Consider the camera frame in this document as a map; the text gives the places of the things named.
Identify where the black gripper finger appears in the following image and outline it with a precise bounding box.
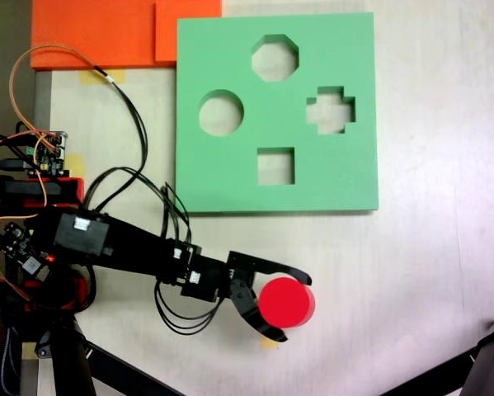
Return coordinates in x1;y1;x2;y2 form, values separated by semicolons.
228;277;289;344
256;257;313;287

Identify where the red cylinder block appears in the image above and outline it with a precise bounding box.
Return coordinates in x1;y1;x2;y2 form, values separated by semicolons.
257;276;317;331

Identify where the large orange foam block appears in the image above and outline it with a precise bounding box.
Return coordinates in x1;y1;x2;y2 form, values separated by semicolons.
30;0;178;71

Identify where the green shape sorting board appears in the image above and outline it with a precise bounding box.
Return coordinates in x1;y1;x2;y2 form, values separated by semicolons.
174;12;380;215

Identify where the black tripod leg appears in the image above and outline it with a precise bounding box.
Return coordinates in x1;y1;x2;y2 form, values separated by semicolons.
48;317;98;396
379;310;494;396
83;341;186;396

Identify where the small yellow tape piece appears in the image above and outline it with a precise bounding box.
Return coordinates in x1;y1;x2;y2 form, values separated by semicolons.
66;153;87;179

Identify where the circuit board with green terminal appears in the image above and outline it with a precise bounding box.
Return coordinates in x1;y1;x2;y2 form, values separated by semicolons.
25;130;69;177

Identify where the black driver circuit board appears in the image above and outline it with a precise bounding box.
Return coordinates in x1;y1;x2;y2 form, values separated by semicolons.
0;221;56;286

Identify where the wide yellow tape strip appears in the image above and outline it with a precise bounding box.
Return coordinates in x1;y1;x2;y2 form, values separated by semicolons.
78;69;127;86

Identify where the black servo wire loop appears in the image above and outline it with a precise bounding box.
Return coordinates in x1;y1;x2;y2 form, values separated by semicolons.
159;181;193;249
153;280;228;338

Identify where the long black twin wire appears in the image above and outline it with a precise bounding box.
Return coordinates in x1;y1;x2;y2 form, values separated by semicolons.
82;64;150;212

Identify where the red printed base mount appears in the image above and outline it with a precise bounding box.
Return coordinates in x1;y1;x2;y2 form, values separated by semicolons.
23;177;87;311

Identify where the blue white braided cable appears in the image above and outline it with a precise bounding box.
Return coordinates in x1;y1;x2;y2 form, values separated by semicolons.
0;328;23;395

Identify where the black USB cable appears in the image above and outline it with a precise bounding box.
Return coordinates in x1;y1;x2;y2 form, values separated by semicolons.
0;158;28;172

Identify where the thin orange wire loop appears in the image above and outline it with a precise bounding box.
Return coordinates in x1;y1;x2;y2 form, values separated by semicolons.
8;44;100;207

